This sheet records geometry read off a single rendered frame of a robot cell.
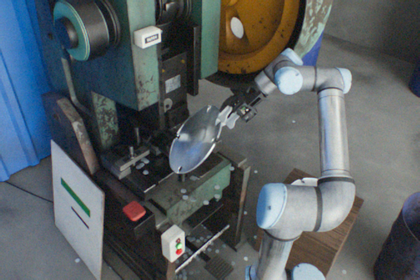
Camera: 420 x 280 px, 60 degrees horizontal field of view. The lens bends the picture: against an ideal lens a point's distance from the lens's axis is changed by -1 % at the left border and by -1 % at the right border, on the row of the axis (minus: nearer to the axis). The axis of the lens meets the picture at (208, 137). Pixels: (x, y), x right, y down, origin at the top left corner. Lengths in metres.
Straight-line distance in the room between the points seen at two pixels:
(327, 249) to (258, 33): 1.02
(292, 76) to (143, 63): 0.45
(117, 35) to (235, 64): 0.60
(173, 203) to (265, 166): 1.24
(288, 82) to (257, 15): 0.47
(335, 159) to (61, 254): 1.63
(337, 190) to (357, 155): 1.94
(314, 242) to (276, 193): 0.94
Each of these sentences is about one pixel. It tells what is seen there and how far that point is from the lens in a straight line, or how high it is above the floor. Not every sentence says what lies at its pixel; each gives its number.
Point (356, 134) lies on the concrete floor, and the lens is 3.11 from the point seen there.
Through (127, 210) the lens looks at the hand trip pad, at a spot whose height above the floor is 0.76.
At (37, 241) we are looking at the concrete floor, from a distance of 2.33.
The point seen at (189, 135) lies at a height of 0.88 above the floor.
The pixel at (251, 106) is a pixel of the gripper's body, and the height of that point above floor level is 1.09.
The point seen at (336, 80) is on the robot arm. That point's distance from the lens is 1.13.
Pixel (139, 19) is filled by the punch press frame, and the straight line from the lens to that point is 1.12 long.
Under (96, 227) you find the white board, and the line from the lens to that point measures 1.82.
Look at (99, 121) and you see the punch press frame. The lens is 1.57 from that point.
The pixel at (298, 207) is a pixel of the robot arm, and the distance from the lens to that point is 0.93.
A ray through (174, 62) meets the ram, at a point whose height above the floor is 1.15.
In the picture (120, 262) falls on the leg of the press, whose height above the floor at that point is 0.03.
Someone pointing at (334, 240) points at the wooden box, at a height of 0.35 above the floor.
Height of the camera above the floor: 1.77
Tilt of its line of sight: 39 degrees down
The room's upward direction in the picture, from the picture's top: 2 degrees clockwise
